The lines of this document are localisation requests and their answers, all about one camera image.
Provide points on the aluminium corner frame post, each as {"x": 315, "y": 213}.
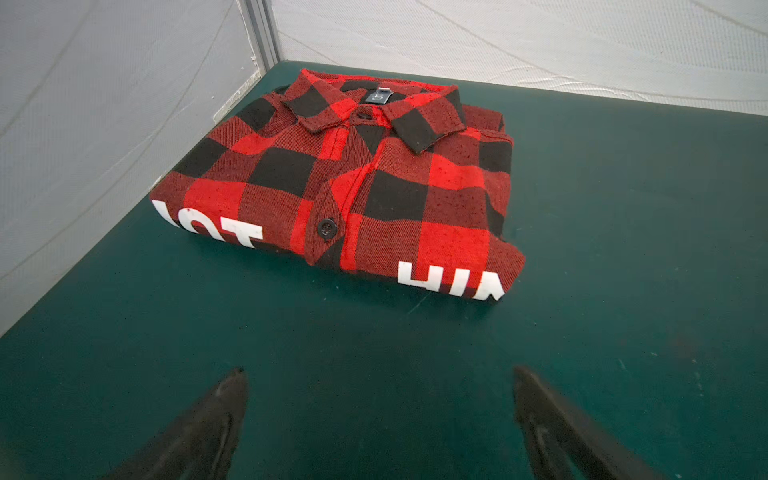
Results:
{"x": 262, "y": 33}

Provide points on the red black plaid shirt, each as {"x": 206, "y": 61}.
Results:
{"x": 386, "y": 178}

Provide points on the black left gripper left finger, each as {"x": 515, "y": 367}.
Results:
{"x": 199, "y": 443}

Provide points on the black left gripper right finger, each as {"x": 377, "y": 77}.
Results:
{"x": 560, "y": 437}

